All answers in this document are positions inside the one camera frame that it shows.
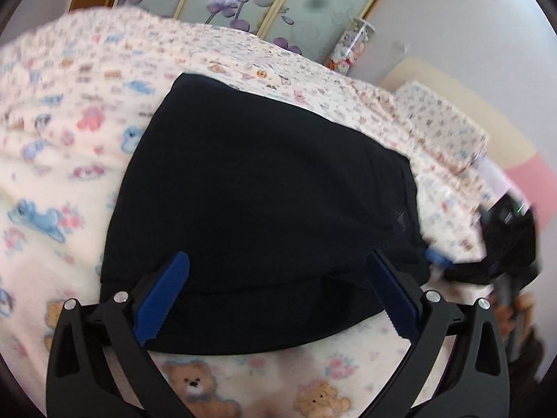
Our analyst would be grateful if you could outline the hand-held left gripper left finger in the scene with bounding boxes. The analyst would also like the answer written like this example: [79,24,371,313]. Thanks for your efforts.
[46,251,192,418]

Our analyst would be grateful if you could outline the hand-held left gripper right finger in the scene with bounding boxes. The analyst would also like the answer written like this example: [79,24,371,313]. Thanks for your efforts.
[364,249,511,418]

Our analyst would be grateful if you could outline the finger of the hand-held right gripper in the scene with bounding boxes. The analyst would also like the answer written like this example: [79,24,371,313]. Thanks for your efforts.
[425,246,494,286]

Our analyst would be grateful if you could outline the black pants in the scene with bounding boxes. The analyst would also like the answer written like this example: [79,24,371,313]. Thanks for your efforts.
[100,73,431,355]

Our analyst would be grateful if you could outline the light purple pillow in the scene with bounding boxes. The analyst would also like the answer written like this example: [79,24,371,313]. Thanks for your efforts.
[476,157,516,199]

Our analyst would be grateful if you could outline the bear print pillow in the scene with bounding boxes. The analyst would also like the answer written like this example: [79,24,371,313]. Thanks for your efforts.
[394,80,490,172]

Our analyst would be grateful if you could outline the cream and pink headboard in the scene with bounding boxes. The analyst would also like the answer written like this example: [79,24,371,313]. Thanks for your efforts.
[381,56,553,212]

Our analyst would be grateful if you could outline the bear print blanket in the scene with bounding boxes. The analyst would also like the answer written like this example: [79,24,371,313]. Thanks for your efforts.
[0,6,544,418]

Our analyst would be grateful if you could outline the clear tube of plush toys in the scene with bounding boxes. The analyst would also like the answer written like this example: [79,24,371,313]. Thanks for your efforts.
[326,17,377,75]

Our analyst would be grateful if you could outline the frosted floral glass door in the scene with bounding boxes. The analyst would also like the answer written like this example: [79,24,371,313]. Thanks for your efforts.
[109,0,403,68]

